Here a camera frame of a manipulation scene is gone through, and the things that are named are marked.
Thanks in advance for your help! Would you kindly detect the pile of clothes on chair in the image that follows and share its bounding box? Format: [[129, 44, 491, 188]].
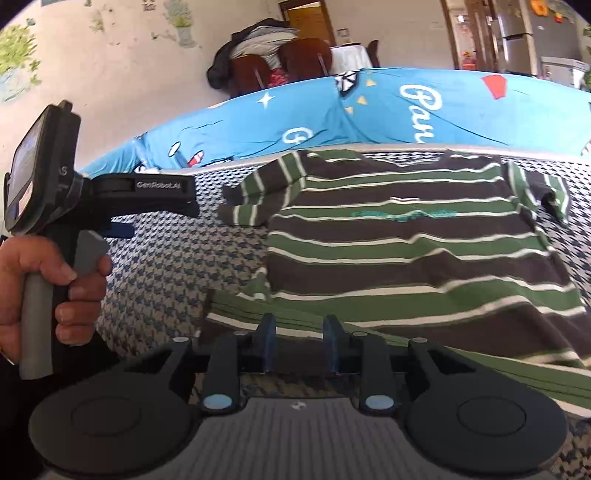
[[207, 18, 301, 95]]

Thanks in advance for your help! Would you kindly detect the person's left hand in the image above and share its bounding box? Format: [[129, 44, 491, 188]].
[[0, 235, 113, 365]]

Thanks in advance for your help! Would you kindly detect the green leaf wall sticker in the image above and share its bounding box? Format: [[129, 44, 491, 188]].
[[0, 23, 42, 102]]

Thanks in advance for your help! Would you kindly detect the wooden doorway frame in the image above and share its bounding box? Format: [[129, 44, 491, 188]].
[[441, 0, 502, 72]]

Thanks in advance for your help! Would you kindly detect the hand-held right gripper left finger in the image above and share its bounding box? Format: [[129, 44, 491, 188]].
[[124, 315, 278, 413]]

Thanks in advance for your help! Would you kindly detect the houndstooth seat mat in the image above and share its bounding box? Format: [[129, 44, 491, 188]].
[[88, 143, 591, 480]]

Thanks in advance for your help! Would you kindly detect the blue printed sofa cover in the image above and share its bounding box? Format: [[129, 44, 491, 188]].
[[76, 68, 591, 174]]

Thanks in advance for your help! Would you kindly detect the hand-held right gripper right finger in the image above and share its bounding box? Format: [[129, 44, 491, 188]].
[[322, 315, 475, 413]]

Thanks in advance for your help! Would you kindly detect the silver refrigerator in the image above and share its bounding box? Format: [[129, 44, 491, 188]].
[[489, 0, 583, 77]]

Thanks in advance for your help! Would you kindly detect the white chest freezer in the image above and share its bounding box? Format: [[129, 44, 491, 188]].
[[540, 56, 589, 88]]

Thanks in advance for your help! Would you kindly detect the wooden door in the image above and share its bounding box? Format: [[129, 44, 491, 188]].
[[278, 0, 338, 47]]

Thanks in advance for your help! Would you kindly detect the white cloth dining table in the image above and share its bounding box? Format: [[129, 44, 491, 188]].
[[330, 44, 375, 75]]

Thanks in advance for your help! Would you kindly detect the lavender pot wall sticker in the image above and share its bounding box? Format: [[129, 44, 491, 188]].
[[164, 0, 197, 47]]

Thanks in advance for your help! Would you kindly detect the green brown striped t-shirt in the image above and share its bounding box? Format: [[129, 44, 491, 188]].
[[203, 150, 591, 418]]

